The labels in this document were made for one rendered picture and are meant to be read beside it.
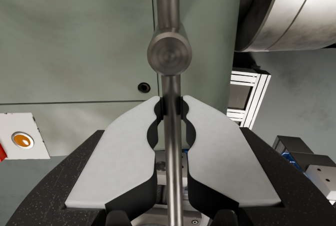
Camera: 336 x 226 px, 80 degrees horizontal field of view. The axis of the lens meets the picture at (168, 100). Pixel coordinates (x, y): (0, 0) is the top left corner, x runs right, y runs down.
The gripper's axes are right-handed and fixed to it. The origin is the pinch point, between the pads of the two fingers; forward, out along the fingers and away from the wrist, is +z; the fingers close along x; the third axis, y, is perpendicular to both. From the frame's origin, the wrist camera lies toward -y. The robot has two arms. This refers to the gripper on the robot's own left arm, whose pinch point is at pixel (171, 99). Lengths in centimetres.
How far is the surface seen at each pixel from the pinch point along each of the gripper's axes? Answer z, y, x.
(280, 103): 135, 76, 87
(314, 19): 14.2, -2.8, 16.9
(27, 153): 9.4, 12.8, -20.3
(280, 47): 19.1, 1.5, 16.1
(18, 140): 9.1, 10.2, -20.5
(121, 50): 9.4, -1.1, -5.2
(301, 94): 135, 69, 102
